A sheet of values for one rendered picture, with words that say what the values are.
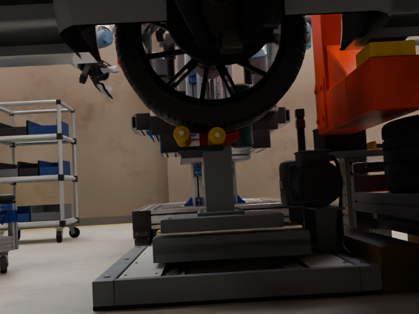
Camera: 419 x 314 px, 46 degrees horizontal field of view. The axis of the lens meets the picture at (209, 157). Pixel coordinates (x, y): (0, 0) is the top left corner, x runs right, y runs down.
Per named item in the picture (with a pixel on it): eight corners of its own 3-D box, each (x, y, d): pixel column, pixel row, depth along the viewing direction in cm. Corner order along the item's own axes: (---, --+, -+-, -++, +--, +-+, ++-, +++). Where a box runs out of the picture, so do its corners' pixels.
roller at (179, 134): (173, 141, 166) (172, 124, 167) (177, 149, 196) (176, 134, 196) (190, 141, 166) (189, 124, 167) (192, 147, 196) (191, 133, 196)
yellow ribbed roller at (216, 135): (209, 144, 159) (207, 126, 160) (207, 151, 189) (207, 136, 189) (226, 142, 159) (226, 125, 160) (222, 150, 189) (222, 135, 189)
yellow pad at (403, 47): (370, 58, 146) (369, 41, 147) (355, 69, 160) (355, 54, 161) (416, 55, 147) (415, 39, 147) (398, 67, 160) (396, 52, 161)
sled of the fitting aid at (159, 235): (153, 266, 153) (151, 235, 154) (162, 252, 189) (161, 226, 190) (312, 257, 154) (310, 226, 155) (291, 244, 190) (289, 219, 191)
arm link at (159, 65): (164, 73, 250) (163, 47, 251) (144, 78, 258) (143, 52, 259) (179, 76, 260) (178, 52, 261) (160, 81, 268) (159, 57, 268)
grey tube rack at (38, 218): (-13, 247, 334) (-16, 102, 341) (12, 240, 376) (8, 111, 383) (67, 242, 335) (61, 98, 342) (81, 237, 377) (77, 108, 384)
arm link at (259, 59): (243, 71, 257) (242, 47, 258) (246, 77, 270) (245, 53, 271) (266, 70, 254) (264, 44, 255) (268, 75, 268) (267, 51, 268)
